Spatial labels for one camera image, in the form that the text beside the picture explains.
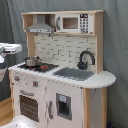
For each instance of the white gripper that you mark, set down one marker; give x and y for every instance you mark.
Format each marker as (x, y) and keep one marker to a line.
(8, 48)

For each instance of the white oven door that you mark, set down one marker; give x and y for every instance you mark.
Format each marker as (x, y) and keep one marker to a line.
(28, 105)

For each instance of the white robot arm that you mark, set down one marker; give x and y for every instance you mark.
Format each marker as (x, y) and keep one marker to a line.
(18, 121)

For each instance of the white cabinet door with dispenser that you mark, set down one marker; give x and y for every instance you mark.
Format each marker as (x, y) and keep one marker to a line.
(64, 106)

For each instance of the red stove knob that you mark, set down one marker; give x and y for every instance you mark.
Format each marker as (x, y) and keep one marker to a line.
(35, 84)
(17, 78)

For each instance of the wooden toy kitchen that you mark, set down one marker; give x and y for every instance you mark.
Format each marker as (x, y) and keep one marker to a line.
(73, 50)

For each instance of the red left stove knob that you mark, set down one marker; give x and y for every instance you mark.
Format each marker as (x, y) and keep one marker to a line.
(17, 78)

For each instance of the red right stove knob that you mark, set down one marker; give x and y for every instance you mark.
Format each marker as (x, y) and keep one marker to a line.
(35, 84)

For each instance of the white toy microwave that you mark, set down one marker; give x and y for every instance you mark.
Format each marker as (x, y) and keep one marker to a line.
(74, 23)

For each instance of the steel toy pot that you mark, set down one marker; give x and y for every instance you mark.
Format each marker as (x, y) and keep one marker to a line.
(32, 61)

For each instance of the grey toy sink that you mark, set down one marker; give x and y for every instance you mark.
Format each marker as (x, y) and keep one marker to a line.
(74, 74)

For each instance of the black toy stovetop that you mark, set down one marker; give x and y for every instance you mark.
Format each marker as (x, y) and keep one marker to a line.
(41, 67)

